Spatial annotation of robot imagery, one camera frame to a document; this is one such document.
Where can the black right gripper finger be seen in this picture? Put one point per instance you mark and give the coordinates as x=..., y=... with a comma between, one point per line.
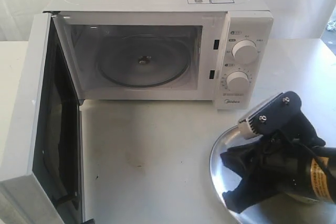
x=245, y=160

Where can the white microwave door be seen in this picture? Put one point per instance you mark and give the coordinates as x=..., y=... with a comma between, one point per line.
x=42, y=165

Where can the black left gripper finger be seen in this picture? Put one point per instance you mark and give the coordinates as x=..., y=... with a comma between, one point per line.
x=245, y=195

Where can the round stainless steel plate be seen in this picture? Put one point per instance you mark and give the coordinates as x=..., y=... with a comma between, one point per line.
x=223, y=178

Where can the lower white timer knob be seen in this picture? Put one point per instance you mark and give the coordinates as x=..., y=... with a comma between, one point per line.
x=237, y=82

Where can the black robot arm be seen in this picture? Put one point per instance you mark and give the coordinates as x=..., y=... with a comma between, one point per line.
x=291, y=159

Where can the glass microwave turntable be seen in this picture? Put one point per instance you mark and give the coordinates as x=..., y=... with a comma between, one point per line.
x=143, y=61

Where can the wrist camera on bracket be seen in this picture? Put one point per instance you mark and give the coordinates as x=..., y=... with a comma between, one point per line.
x=270, y=115

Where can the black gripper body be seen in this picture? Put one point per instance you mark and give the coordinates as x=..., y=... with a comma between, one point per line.
x=290, y=161

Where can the upper white control knob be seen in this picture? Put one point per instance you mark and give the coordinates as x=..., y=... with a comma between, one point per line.
x=245, y=52

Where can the white Midea microwave oven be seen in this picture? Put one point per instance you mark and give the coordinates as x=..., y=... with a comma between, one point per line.
x=209, y=34

